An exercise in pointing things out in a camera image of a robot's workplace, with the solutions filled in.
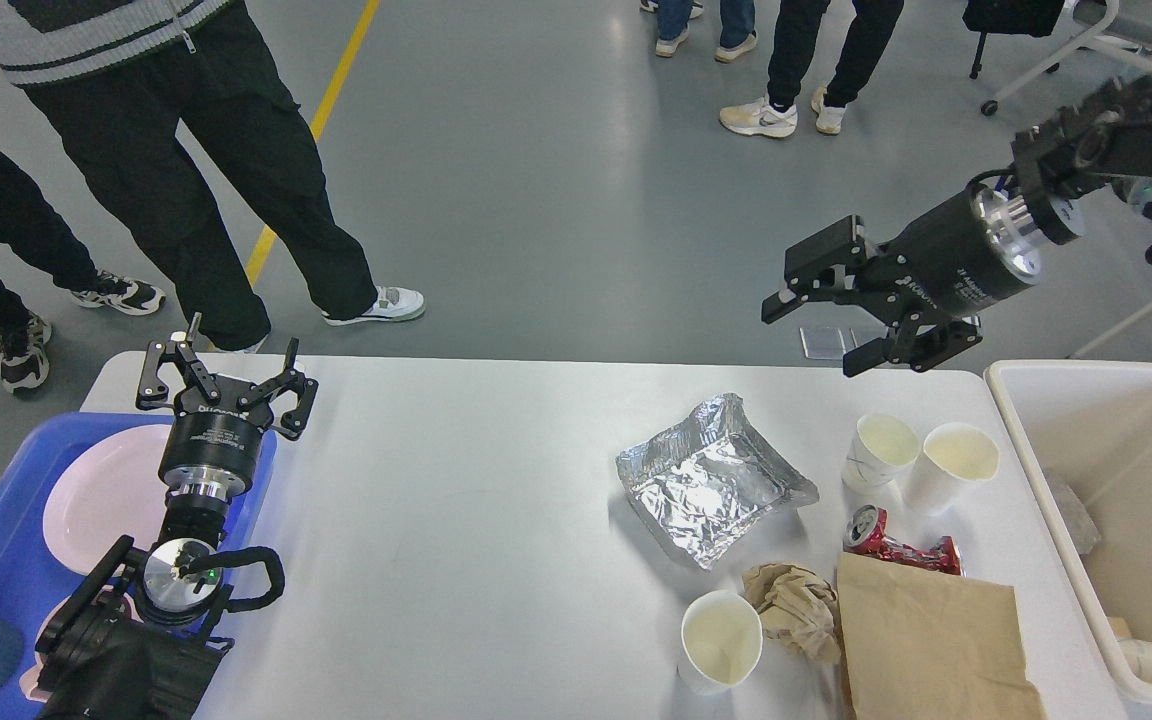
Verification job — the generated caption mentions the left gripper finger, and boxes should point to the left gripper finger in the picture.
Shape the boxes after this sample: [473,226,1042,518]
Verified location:
[236,338,319,442]
[135,312,222,414]

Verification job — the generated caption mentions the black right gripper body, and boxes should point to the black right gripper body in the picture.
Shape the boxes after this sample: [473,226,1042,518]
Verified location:
[861,190,1046,323]

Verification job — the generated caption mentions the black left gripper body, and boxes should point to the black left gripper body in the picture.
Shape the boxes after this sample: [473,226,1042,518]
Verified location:
[157,388,273,498]

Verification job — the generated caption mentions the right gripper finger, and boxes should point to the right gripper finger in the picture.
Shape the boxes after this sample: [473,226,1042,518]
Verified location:
[842,314,982,378]
[761,214,878,324]

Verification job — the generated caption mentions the pink plate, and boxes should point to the pink plate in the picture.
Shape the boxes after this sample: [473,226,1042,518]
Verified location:
[41,424,170,575]

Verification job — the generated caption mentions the brown paper ball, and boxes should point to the brown paper ball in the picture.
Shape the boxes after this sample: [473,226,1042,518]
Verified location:
[742,562,842,664]

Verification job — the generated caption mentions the pink mug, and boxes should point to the pink mug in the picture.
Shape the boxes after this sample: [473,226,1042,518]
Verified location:
[18,598,71,699]

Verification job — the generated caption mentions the brown paper bag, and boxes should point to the brown paper bag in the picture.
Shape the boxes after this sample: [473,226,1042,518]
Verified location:
[836,553,1046,719]

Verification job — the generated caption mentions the white paper cup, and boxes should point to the white paper cup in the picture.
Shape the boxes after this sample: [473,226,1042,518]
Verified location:
[677,591,763,696]

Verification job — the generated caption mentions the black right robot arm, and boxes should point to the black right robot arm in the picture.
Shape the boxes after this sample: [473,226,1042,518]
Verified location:
[761,76,1152,377]

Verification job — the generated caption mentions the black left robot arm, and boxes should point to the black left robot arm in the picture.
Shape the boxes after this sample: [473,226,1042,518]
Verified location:
[35,316,317,719]

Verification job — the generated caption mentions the floor socket plate left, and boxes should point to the floor socket plate left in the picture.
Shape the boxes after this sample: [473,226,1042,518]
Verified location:
[799,327,850,361]

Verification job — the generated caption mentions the small white cup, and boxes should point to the small white cup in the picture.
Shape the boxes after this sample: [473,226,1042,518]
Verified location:
[902,420,1001,516]
[841,414,922,493]

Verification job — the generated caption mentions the crushed red soda can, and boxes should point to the crushed red soda can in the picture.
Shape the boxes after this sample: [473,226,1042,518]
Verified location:
[844,503,963,577]

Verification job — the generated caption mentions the blue plastic tray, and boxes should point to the blue plastic tray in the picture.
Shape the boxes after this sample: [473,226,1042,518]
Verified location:
[0,414,278,719]

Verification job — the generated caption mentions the cream plastic bin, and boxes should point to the cream plastic bin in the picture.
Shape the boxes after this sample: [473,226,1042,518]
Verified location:
[986,361,1152,703]

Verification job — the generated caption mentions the grey trash in bin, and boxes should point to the grey trash in bin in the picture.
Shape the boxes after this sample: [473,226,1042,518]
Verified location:
[1044,469,1102,556]

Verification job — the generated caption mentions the crumpled aluminium foil tray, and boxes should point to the crumpled aluminium foil tray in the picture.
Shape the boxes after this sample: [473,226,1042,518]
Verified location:
[614,393,820,571]

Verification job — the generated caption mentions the walking person in black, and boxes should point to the walking person in black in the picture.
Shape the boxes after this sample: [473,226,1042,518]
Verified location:
[718,0,905,139]

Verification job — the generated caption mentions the person in blue jeans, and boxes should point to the person in blue jeans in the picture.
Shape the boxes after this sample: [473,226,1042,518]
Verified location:
[639,0,759,65]

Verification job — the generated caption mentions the person in black trousers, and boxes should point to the person in black trousers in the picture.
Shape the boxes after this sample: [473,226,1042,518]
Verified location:
[0,152,165,392]

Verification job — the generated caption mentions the white office chair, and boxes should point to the white office chair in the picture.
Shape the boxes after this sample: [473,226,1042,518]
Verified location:
[963,1,1152,118]

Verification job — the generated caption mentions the person in striped sweater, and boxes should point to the person in striped sweater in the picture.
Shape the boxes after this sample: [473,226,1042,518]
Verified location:
[0,0,426,354]

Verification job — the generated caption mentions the white roll in bin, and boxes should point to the white roll in bin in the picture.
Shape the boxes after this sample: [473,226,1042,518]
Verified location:
[1107,616,1152,683]

